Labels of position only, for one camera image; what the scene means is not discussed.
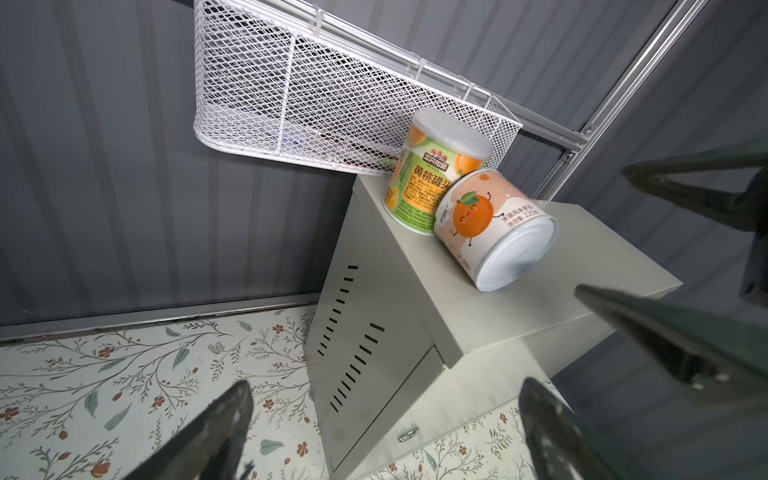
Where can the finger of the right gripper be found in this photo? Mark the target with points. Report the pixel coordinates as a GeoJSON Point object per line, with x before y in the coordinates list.
{"type": "Point", "coordinates": [708, 354]}
{"type": "Point", "coordinates": [744, 211]}

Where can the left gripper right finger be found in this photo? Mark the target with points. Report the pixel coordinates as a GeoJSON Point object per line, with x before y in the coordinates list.
{"type": "Point", "coordinates": [560, 444]}

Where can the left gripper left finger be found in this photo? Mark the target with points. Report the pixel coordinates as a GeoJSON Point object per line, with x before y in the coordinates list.
{"type": "Point", "coordinates": [210, 446]}

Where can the orange white pull-tab can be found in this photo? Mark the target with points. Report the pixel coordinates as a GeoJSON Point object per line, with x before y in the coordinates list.
{"type": "Point", "coordinates": [493, 230]}

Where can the green orange peach can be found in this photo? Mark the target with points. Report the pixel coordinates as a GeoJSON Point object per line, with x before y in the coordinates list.
{"type": "Point", "coordinates": [437, 152]}

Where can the beige metal cabinet box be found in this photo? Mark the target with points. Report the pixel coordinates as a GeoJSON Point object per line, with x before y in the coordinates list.
{"type": "Point", "coordinates": [404, 349]}

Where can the white wire mesh basket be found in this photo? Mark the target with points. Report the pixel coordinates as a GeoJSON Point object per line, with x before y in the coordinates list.
{"type": "Point", "coordinates": [287, 81]}

